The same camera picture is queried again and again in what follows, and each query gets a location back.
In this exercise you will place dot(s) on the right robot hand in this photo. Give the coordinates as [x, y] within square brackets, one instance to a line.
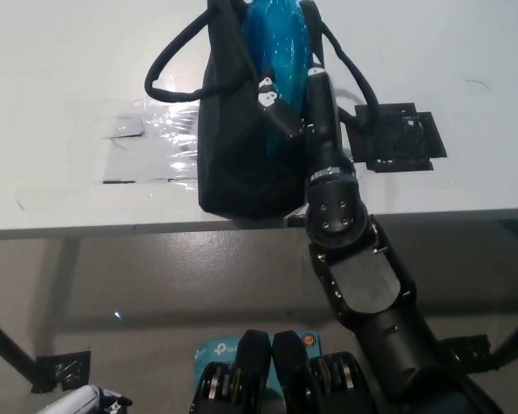
[324, 112]

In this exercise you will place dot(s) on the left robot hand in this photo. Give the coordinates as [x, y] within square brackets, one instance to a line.
[114, 401]

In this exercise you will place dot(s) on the blue plate stack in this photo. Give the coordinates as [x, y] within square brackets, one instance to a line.
[280, 52]

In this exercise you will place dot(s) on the black fabric tote bag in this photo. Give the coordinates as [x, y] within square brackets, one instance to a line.
[233, 172]

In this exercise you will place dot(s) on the large black tape patch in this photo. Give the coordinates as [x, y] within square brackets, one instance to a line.
[397, 138]

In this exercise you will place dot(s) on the small black tape strip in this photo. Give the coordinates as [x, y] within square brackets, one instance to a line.
[295, 220]

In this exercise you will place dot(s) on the teal tp-link box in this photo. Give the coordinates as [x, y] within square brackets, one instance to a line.
[216, 349]

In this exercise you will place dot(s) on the black table leg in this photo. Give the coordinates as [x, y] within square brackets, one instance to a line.
[516, 336]
[8, 345]

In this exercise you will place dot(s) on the clear plastic tape sheet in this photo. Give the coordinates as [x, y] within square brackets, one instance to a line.
[177, 125]

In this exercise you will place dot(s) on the grey tape piece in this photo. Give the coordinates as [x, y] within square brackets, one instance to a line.
[127, 127]

